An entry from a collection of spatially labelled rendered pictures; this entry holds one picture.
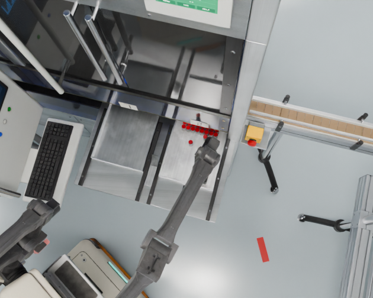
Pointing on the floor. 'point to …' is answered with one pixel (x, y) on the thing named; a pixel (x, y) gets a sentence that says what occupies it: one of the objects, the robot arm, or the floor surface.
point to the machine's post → (251, 64)
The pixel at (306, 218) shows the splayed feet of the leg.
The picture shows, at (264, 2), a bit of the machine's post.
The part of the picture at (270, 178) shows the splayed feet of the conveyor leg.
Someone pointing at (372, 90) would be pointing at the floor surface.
